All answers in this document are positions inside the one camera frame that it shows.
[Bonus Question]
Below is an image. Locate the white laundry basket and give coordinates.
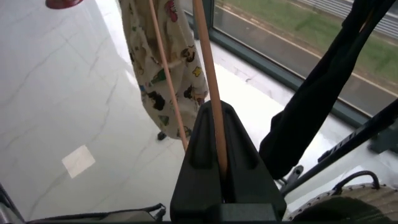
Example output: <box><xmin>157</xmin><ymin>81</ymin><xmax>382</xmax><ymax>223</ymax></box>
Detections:
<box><xmin>287</xmin><ymin>170</ymin><xmax>398</xmax><ymax>222</ymax></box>

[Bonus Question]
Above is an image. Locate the black garment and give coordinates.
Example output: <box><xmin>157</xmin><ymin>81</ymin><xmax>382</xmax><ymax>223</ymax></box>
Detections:
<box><xmin>258</xmin><ymin>0</ymin><xmax>397</xmax><ymax>180</ymax></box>

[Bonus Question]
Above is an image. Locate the black clothes rack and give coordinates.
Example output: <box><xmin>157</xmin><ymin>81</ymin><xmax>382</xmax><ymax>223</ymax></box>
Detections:
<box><xmin>157</xmin><ymin>98</ymin><xmax>398</xmax><ymax>197</ymax></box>

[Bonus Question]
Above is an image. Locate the window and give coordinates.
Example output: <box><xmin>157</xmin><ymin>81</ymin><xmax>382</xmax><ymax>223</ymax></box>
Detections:
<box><xmin>182</xmin><ymin>0</ymin><xmax>398</xmax><ymax>154</ymax></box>

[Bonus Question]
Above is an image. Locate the pink clothes hanger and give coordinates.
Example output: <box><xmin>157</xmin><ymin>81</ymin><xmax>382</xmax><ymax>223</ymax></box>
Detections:
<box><xmin>148</xmin><ymin>0</ymin><xmax>229</xmax><ymax>180</ymax></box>

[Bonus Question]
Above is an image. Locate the red round disc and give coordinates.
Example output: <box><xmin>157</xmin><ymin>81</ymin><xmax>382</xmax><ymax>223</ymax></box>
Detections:
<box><xmin>45</xmin><ymin>0</ymin><xmax>84</xmax><ymax>9</ymax></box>

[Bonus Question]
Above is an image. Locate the cream printed garment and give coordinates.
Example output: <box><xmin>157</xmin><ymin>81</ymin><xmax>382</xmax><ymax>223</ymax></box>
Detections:
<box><xmin>119</xmin><ymin>0</ymin><xmax>209</xmax><ymax>140</ymax></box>

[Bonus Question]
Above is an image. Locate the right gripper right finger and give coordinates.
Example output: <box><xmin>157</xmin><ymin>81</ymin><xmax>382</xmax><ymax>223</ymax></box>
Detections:
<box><xmin>221</xmin><ymin>101</ymin><xmax>287</xmax><ymax>215</ymax></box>

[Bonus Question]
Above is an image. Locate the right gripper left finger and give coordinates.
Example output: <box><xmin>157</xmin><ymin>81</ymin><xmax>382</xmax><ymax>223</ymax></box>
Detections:
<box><xmin>170</xmin><ymin>101</ymin><xmax>223</xmax><ymax>222</ymax></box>

